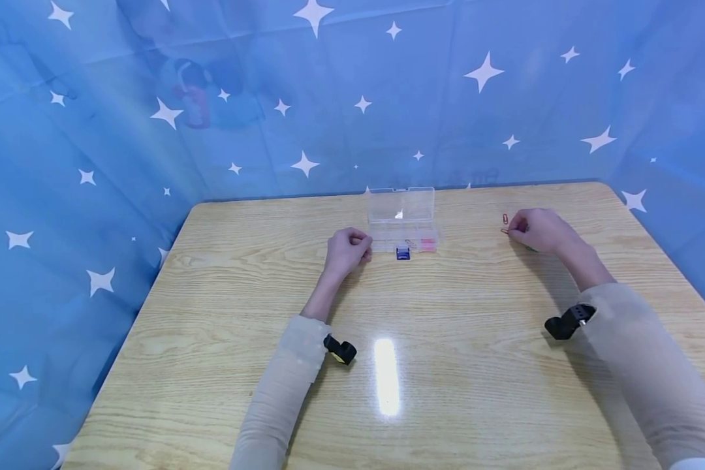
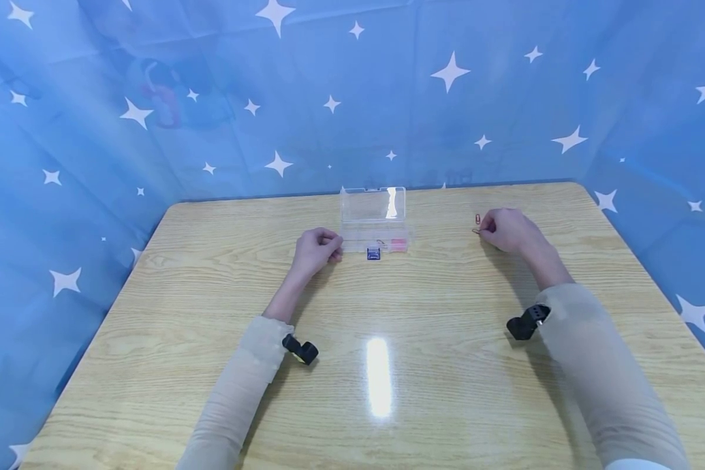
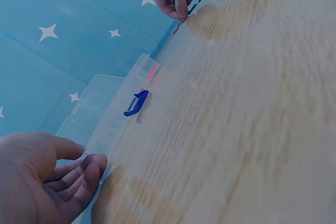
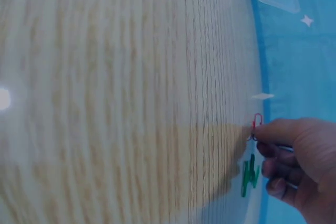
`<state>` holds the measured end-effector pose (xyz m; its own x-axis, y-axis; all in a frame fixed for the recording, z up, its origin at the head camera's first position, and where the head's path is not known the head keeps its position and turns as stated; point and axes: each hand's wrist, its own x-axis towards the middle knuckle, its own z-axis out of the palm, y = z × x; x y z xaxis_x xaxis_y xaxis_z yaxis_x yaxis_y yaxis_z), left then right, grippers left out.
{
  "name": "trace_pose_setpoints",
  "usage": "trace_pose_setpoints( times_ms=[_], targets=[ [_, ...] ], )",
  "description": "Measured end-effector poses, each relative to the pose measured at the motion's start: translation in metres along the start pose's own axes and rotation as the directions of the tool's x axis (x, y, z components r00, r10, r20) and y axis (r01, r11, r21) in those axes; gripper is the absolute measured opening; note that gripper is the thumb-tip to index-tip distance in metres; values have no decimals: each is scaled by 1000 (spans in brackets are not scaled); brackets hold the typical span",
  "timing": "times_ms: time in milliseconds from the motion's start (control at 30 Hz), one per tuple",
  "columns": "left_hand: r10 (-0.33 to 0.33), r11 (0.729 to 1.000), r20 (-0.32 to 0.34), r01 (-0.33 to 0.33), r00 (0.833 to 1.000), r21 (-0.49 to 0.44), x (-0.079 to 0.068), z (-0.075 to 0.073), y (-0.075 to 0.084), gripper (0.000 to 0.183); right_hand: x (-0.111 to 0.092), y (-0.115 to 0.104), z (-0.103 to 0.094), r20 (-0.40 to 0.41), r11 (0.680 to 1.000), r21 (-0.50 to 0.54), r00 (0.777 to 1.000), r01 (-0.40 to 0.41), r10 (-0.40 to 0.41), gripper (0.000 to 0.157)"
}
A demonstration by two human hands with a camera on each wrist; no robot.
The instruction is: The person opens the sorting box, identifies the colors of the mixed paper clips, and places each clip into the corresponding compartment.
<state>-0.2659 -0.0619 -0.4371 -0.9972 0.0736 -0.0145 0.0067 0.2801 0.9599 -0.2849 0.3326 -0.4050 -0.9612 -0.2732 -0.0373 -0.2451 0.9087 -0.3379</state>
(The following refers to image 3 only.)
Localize person's left hand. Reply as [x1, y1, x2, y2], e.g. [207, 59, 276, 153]
[0, 131, 109, 224]

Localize clear plastic organizer box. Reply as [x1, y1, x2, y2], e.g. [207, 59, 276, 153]
[56, 52, 170, 224]

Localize row of coloured thin sticks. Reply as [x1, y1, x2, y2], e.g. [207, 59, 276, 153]
[173, 0, 207, 36]

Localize pink sticks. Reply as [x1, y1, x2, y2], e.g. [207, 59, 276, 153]
[146, 63, 160, 84]

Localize blue box latch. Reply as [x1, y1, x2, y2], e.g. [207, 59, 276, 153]
[123, 89, 150, 118]

